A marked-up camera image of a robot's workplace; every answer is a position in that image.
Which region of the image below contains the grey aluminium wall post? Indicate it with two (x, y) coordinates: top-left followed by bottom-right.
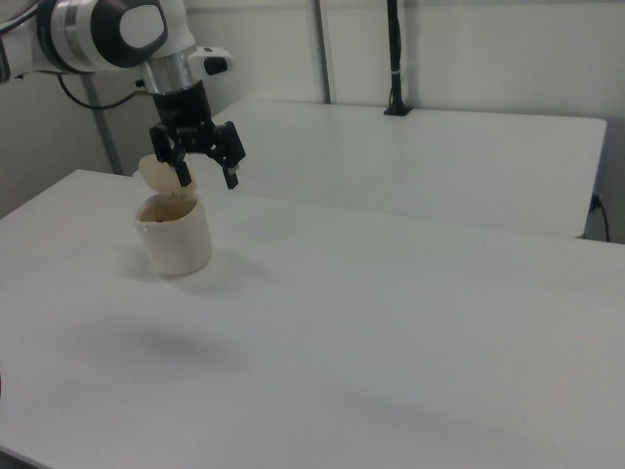
(311, 0), (339, 106)

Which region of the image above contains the black vertical pole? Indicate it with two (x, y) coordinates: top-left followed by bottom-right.
(385, 0), (407, 107)

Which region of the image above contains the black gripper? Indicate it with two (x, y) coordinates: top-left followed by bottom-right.
(148, 80), (247, 192)

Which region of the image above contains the white side table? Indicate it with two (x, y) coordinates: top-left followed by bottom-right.
(131, 99), (608, 240)

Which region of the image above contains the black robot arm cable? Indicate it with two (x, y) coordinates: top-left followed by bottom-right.
(58, 72), (149, 110)

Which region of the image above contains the cream cylindrical cup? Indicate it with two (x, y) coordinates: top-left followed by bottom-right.
(134, 193), (214, 279)

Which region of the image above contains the cream trash bin lid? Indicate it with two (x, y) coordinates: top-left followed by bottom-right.
(138, 154), (200, 201)

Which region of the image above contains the black power cable with plug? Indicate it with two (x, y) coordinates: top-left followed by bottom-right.
(590, 193), (612, 242)

